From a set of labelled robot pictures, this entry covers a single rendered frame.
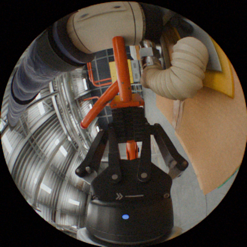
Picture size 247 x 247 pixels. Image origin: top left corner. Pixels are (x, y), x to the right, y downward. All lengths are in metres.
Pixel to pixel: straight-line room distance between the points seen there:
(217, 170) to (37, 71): 0.36
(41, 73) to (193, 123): 0.34
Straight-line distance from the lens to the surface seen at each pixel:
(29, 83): 0.29
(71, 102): 5.88
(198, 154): 0.18
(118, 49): 0.15
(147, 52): 0.17
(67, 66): 0.20
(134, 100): 0.15
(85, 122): 0.21
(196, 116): 0.17
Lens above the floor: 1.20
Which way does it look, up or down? 6 degrees up
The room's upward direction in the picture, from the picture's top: 96 degrees counter-clockwise
